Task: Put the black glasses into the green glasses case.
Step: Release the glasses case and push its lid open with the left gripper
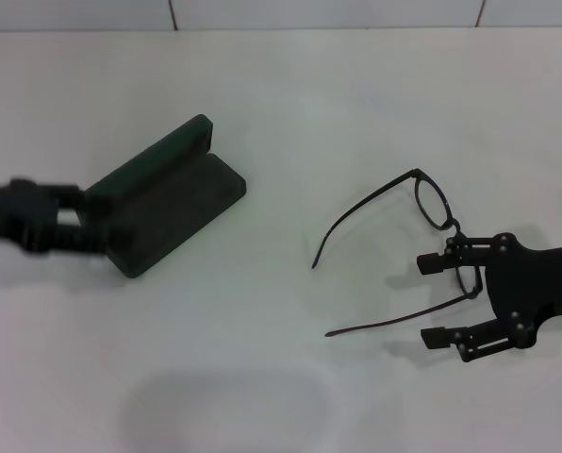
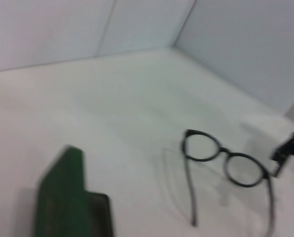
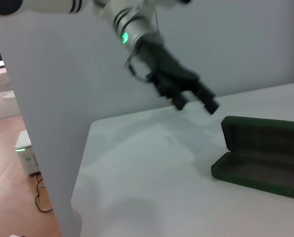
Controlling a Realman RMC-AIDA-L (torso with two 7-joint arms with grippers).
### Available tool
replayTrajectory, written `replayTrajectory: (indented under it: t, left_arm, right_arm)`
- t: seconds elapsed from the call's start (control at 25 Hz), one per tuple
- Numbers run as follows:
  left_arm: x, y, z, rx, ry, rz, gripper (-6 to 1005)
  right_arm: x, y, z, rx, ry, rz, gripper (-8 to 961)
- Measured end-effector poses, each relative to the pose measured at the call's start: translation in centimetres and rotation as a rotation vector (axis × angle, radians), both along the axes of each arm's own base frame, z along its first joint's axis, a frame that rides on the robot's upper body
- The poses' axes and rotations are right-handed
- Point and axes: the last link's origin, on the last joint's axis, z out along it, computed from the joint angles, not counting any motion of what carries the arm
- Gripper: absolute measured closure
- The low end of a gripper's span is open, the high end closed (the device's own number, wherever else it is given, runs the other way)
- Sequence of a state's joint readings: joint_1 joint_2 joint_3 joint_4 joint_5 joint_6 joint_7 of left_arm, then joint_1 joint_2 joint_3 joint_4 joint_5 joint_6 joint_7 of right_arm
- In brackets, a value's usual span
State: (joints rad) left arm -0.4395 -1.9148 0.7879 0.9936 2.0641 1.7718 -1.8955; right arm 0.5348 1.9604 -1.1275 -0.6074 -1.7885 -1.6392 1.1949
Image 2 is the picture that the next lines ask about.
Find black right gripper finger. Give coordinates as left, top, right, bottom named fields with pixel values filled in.
left=269, top=132, right=294, bottom=178

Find black round glasses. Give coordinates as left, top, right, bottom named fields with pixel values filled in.
left=180, top=129, right=277, bottom=237

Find green glasses case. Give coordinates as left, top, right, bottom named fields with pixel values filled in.
left=33, top=145, right=113, bottom=237

